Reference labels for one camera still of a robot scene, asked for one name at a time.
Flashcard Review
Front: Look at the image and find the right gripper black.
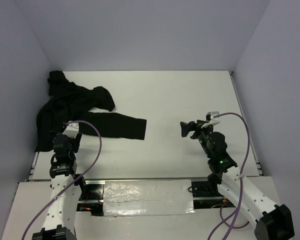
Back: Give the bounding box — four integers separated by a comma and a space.
180, 119, 215, 159

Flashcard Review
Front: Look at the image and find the black long sleeve shirt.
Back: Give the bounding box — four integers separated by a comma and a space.
35, 70, 147, 152

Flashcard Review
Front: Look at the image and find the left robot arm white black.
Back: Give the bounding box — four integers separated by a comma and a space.
32, 133, 88, 240

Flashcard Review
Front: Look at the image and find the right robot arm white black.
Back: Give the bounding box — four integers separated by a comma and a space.
180, 120, 295, 240

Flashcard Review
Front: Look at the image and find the white foam board front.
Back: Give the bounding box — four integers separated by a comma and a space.
1, 176, 300, 240

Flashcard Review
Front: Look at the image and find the silver foil sheet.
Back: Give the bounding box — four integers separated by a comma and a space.
103, 179, 195, 217

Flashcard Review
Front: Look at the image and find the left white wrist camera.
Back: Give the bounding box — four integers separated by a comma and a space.
62, 122, 79, 139

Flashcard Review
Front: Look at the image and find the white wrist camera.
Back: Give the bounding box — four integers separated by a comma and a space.
62, 122, 79, 139
196, 111, 221, 129

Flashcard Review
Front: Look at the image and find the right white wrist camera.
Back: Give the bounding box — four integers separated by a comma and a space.
196, 111, 221, 129

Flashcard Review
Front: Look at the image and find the aluminium rail left edge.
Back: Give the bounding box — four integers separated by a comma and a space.
26, 152, 40, 181

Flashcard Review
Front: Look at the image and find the aluminium rail edge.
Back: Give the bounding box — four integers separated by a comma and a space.
228, 71, 264, 176
26, 152, 40, 181

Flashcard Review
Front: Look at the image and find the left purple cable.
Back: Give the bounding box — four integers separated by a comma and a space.
20, 120, 102, 240

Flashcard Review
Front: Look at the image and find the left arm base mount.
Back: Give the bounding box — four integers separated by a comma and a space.
76, 181, 105, 217

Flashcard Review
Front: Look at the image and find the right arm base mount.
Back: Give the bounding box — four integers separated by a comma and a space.
187, 179, 222, 199

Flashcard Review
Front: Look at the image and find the aluminium rail right edge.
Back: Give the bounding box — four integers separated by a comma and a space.
228, 71, 264, 176

